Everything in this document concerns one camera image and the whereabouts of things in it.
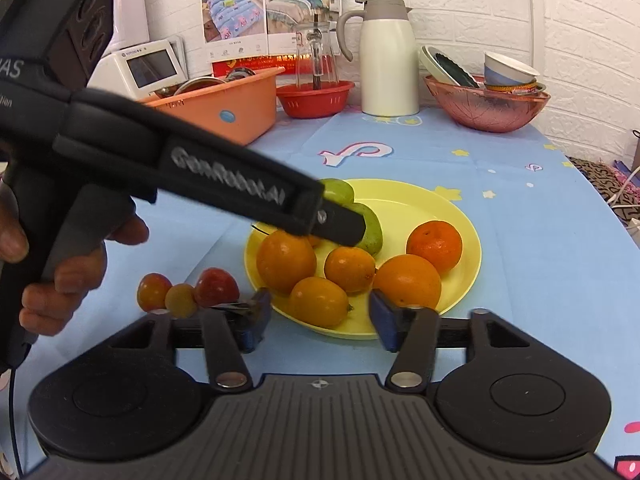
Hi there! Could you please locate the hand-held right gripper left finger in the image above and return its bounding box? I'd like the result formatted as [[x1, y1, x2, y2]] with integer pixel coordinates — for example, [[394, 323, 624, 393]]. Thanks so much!
[[107, 287, 274, 392]]

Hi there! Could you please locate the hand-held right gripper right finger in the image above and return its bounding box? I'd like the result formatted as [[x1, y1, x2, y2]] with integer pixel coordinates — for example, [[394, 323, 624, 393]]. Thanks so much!
[[369, 289, 531, 392]]

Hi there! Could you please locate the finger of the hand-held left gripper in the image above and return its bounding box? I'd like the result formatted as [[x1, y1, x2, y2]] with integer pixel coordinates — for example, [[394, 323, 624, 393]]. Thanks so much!
[[309, 200, 367, 248]]

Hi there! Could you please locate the large green mango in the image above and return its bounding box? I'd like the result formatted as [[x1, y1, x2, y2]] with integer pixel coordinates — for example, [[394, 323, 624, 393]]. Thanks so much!
[[349, 202, 384, 255]]

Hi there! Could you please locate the small green fruit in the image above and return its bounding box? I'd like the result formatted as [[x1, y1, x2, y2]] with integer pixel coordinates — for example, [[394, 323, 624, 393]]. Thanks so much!
[[320, 178, 355, 206]]

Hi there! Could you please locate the red plum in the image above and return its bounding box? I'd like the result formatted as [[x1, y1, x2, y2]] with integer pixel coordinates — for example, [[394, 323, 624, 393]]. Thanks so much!
[[194, 268, 240, 309], [136, 273, 174, 313]]

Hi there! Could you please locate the brown kiwi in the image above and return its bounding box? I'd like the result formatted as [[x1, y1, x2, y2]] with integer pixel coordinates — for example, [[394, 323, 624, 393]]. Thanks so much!
[[165, 283, 197, 319]]

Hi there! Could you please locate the yellow plastic plate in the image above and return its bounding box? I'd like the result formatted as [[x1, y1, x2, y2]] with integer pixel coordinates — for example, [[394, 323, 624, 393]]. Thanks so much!
[[244, 178, 483, 341]]

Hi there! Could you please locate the person's left hand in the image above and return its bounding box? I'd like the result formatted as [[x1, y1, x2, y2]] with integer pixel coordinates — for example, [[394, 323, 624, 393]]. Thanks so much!
[[0, 180, 150, 337]]

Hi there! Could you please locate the white appliance with screen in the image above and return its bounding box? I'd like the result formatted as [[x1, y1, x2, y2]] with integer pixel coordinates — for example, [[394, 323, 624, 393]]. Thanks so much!
[[87, 37, 189, 104]]

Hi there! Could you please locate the red plastic basket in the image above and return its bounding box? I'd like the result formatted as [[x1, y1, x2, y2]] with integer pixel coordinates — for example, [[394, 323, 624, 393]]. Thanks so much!
[[276, 81, 356, 120]]

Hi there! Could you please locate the white water purifier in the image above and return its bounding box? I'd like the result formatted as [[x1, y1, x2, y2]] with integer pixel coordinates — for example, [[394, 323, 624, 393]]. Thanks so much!
[[109, 0, 151, 55]]

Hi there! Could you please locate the orange plastic basket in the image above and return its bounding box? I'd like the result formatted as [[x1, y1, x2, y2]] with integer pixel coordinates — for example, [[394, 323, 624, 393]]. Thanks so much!
[[137, 66, 286, 147]]

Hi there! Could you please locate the glass pitcher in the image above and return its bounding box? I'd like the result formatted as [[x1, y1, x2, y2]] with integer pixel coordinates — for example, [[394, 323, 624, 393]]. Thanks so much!
[[293, 15, 341, 91]]

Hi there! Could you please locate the white thermos jug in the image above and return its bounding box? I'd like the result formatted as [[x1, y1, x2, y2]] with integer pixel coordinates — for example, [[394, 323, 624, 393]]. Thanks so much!
[[335, 0, 420, 117]]

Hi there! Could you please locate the blue printed tablecloth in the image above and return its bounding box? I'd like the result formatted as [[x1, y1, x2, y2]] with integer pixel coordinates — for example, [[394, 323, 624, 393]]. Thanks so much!
[[0, 105, 640, 480]]

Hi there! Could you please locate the pink glass bowl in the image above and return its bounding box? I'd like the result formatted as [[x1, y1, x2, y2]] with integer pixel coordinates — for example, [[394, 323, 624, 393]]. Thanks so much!
[[423, 75, 552, 134]]

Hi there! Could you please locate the white bowl with dark inside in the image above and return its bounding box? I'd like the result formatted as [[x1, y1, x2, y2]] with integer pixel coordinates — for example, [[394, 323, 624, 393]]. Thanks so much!
[[418, 45, 481, 89]]

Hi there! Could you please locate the patterned rim bowl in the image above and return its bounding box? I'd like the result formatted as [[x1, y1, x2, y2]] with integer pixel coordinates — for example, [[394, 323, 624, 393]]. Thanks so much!
[[484, 82, 549, 98]]

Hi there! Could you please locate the grey-blue bowl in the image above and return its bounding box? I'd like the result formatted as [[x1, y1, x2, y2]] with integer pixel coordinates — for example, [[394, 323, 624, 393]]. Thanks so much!
[[483, 51, 541, 89]]

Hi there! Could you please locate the dark patterned cloth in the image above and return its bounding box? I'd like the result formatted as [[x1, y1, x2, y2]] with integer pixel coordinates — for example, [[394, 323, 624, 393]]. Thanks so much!
[[567, 156, 640, 227]]

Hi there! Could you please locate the wall poster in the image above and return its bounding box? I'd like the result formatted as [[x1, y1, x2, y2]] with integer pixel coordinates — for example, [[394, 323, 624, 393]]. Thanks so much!
[[200, 0, 344, 79]]

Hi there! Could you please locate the black cable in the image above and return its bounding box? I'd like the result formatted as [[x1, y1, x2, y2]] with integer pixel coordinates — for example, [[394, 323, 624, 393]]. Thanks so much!
[[6, 355, 25, 480]]

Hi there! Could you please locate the white cable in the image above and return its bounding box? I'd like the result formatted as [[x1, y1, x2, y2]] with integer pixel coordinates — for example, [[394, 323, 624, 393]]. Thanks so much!
[[607, 130, 640, 209]]

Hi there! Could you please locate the white wall pipe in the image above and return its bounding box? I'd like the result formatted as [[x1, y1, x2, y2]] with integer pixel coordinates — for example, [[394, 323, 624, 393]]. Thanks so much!
[[522, 0, 539, 77]]

